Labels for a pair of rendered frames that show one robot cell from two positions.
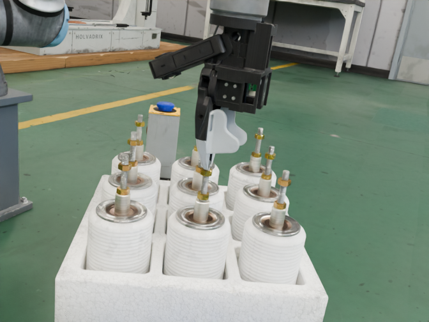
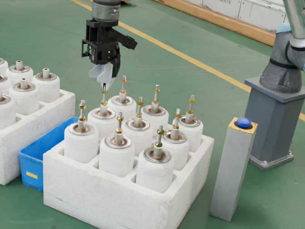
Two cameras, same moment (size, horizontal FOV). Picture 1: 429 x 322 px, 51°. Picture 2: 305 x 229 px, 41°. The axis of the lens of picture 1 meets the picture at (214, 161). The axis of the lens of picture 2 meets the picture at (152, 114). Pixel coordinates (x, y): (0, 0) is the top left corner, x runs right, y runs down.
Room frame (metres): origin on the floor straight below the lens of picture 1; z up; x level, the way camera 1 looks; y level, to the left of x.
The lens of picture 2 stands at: (1.27, -0.89, 0.82)
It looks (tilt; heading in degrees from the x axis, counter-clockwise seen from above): 27 degrees down; 118
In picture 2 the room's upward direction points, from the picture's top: 7 degrees clockwise
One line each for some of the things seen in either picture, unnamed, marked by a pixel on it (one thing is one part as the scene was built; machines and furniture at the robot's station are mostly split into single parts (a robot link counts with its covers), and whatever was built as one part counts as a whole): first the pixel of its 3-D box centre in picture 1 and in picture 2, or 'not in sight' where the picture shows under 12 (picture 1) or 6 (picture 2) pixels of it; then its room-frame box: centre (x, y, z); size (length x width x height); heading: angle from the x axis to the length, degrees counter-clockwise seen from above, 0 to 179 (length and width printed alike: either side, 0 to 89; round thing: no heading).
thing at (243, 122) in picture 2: (165, 107); (243, 123); (1.02, 0.13, 0.32); 0.04 x 0.04 x 0.02
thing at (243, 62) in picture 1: (236, 64); (102, 40); (0.61, -0.01, 0.49); 0.09 x 0.08 x 0.12; 74
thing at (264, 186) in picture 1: (264, 186); (118, 137); (0.75, -0.09, 0.26); 0.02 x 0.02 x 0.03
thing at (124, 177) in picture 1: (124, 179); (123, 86); (0.61, 0.13, 0.30); 0.01 x 0.01 x 0.08
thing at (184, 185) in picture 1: (198, 187); (137, 125); (0.74, 0.02, 0.25); 0.08 x 0.08 x 0.01
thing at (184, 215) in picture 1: (200, 218); (103, 113); (0.62, 0.01, 0.25); 0.08 x 0.08 x 0.01
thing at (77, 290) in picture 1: (188, 266); (132, 169); (0.74, 0.02, 0.09); 0.39 x 0.39 x 0.18; 6
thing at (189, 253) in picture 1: (193, 269); (101, 139); (0.62, 0.01, 0.16); 0.10 x 0.10 x 0.18
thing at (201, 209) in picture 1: (201, 209); (103, 110); (0.62, 0.01, 0.26); 0.02 x 0.02 x 0.03
